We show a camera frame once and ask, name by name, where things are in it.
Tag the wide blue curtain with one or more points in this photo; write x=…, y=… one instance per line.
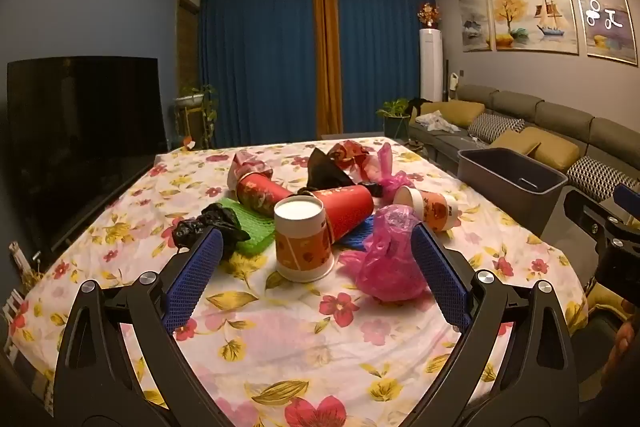
x=260, y=62

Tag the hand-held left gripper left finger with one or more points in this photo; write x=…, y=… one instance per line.
x=192, y=279

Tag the person's right hand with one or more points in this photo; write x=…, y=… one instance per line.
x=625, y=352

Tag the wide black white patterned pillow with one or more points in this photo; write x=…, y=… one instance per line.
x=600, y=177

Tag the white wall-hung device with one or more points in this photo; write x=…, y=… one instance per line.
x=453, y=86

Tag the orange curtain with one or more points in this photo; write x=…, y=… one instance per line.
x=327, y=57

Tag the purple abstract painting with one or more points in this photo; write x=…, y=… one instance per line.
x=605, y=17

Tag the floral tablecloth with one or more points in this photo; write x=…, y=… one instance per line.
x=300, y=347

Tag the red gold flower decoration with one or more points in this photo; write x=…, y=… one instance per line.
x=429, y=16

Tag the red patterned paper cup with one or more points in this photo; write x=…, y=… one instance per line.
x=262, y=194

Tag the dark brown plastic wrapper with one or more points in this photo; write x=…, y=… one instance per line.
x=325, y=172

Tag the wooden wall panel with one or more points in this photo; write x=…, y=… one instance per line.
x=187, y=67

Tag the red patterned wrapper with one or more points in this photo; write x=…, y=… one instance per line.
x=347, y=154

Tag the potted plant dark green pot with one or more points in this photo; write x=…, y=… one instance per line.
x=395, y=117

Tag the white standing air conditioner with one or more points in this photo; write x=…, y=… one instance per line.
x=431, y=64

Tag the sailboat and tree painting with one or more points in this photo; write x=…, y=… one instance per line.
x=535, y=14

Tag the large plump yellow pillow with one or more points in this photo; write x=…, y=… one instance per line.
x=555, y=149

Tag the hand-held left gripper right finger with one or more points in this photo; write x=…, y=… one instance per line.
x=442, y=279

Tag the green foam net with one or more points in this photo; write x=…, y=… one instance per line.
x=255, y=232

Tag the small pink plastic bag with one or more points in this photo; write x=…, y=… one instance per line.
x=387, y=167

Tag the small grey landscape painting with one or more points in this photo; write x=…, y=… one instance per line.
x=475, y=24

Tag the blue foam net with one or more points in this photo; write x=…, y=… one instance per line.
x=360, y=234

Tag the small red ornament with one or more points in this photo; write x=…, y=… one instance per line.
x=188, y=143

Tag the white cloth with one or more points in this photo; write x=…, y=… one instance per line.
x=437, y=122

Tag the black clothing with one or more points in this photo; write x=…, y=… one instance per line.
x=417, y=106

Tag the orange paper cup white rim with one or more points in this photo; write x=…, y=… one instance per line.
x=430, y=207

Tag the large pink plastic bag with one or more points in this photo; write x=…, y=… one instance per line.
x=387, y=262

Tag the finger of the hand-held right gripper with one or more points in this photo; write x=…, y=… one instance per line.
x=630, y=199

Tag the trailing plant on gold stand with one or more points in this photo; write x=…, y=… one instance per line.
x=197, y=107

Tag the red white wrapper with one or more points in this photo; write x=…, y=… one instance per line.
x=247, y=164

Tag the black plastic bag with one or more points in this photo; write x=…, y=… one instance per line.
x=220, y=222

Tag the grey plastic trash bin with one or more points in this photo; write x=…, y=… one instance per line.
x=500, y=187

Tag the black television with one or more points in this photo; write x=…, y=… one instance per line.
x=85, y=137

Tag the large red paper cup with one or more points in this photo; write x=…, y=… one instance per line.
x=347, y=212

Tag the narrow blue curtain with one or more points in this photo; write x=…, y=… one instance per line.
x=382, y=57

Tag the long black white patterned pillow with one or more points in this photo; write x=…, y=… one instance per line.
x=495, y=127

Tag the grey sectional sofa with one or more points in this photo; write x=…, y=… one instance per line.
x=565, y=117

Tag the flat yellow pillow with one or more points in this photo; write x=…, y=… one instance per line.
x=457, y=112

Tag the small square yellow pillow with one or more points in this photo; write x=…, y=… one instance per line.
x=515, y=144

